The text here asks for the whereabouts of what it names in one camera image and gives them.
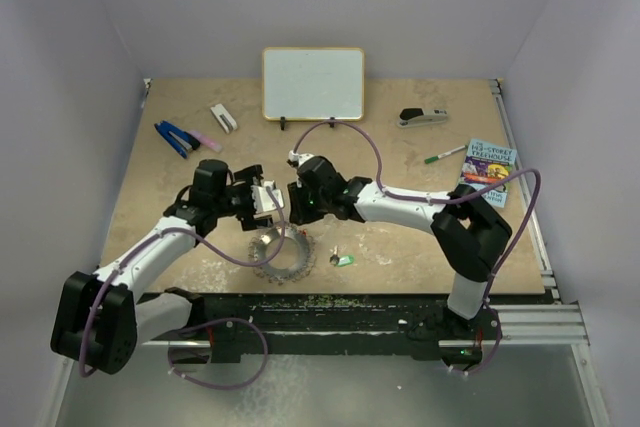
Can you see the aluminium frame rail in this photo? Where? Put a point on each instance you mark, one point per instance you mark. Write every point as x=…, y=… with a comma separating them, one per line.
x=535, y=321

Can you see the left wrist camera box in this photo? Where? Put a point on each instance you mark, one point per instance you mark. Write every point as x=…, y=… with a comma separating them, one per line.
x=267, y=197

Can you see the white staple remover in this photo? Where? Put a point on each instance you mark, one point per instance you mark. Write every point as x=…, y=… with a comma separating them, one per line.
x=226, y=121

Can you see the large metal key ring disc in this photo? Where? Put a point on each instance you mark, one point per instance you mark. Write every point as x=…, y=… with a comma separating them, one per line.
x=280, y=263

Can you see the green capped marker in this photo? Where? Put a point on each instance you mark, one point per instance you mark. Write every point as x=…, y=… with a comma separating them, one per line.
x=446, y=154

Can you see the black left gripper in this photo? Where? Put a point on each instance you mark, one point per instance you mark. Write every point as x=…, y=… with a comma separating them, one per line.
x=245, y=179

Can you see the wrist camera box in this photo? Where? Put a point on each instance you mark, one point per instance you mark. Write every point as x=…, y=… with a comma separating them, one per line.
x=297, y=159
x=267, y=197

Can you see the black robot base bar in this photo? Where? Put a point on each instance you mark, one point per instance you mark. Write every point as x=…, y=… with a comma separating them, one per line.
x=415, y=325

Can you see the blue stapler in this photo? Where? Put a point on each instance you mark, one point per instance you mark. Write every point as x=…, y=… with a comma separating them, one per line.
x=181, y=141

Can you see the blue treehouse book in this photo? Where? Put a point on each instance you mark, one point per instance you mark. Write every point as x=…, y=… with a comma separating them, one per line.
x=486, y=163

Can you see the pink eraser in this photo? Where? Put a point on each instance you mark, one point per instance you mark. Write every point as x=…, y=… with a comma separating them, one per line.
x=207, y=142

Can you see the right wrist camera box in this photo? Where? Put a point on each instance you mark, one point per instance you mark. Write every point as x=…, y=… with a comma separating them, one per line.
x=297, y=159

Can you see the black grey stapler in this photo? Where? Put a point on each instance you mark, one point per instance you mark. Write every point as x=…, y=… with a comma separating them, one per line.
x=417, y=116

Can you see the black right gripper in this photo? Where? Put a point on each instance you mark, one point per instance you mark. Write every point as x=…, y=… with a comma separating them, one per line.
x=299, y=214

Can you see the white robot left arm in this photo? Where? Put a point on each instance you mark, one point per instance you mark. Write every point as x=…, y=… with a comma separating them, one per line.
x=101, y=317

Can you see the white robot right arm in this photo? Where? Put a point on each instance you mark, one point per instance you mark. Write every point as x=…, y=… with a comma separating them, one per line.
x=469, y=231

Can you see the small whiteboard on stand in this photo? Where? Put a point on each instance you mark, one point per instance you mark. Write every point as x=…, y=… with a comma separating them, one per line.
x=313, y=83

